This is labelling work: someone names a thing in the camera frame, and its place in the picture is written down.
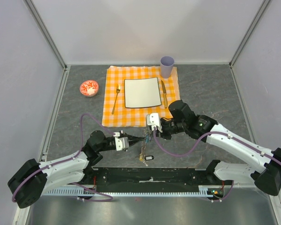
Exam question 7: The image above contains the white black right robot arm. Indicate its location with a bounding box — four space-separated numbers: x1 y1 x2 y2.
151 100 281 196

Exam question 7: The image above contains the orange white checkered cloth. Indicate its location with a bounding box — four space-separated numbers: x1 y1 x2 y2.
102 66 180 127

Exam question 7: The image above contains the gold knife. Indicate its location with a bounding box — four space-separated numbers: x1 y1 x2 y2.
161 80 168 108

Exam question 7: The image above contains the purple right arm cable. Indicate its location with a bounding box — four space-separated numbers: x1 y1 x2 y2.
152 126 281 188

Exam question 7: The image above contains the gold fork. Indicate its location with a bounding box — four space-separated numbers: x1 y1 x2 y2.
111 84 121 115

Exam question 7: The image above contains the grey slotted cable duct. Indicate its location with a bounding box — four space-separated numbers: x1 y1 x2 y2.
44 186 213 197

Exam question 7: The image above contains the lilac plastic cup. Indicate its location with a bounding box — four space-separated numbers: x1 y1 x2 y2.
160 56 175 79

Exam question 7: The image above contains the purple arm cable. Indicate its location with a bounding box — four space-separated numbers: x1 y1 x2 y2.
11 113 115 203
152 126 281 188

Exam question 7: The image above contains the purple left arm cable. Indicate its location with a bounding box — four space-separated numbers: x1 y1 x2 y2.
11 113 115 203

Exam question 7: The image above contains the red white patterned bowl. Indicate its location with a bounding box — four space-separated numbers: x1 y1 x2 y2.
79 80 99 97

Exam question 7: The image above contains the keyring chain with keys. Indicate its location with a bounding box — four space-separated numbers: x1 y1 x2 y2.
138 128 153 167

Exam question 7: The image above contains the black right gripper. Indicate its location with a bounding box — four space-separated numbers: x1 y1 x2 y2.
150 119 186 140

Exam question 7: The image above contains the white square plate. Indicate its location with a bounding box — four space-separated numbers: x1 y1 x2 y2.
124 77 162 108

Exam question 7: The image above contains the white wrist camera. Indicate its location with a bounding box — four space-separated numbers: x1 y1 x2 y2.
113 131 129 151
146 113 162 133

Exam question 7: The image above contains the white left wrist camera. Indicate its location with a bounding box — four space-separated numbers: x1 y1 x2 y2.
113 131 129 151

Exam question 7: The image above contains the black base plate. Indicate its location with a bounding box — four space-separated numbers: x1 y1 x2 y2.
67 167 235 194

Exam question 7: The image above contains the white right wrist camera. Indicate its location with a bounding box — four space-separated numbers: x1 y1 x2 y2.
146 113 162 133

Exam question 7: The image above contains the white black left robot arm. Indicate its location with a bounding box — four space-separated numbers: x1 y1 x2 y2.
7 130 145 209

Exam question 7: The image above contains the black key tag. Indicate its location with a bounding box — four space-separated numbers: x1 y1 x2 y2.
145 156 154 161

